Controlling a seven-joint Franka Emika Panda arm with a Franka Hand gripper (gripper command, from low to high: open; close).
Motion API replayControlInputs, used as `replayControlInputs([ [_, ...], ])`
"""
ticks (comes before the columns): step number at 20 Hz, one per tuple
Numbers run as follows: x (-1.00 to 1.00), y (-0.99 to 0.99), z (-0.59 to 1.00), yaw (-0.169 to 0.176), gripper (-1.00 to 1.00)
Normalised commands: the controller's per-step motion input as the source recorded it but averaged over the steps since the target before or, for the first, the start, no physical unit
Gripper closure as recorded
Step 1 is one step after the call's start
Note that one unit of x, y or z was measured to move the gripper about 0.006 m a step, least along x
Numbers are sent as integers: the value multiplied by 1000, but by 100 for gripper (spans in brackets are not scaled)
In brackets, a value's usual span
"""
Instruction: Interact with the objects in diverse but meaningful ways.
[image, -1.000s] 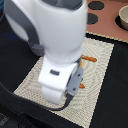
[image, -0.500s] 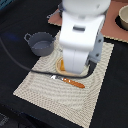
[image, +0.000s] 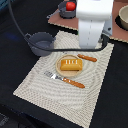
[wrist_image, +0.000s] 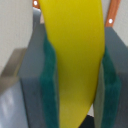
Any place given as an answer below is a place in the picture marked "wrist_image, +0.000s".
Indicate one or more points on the gripper grey green-padded left finger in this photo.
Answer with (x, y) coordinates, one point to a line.
(29, 86)

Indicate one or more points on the gripper grey green-padded right finger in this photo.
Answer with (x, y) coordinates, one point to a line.
(111, 101)

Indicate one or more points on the yellow toy banana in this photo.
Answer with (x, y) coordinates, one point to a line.
(75, 28)

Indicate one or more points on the fork with orange handle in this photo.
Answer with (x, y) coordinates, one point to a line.
(111, 15)

